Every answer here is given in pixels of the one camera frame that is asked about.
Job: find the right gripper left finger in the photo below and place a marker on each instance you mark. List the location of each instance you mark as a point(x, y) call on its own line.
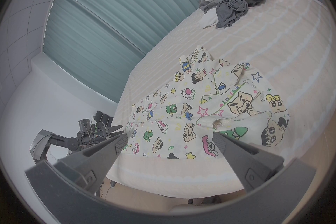
point(99, 162)

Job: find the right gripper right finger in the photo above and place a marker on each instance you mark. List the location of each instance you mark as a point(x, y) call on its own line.
point(244, 162)

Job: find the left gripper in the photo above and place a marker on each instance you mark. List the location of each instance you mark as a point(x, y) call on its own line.
point(103, 131)

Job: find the white printed pyjama top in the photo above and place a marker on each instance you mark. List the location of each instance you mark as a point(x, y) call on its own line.
point(210, 102)

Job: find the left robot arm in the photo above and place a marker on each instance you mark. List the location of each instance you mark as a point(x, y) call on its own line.
point(65, 140)

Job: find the pile of clothes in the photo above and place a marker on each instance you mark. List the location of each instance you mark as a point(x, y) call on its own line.
point(233, 5)

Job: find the bed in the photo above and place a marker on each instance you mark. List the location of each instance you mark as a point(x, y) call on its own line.
point(262, 55)

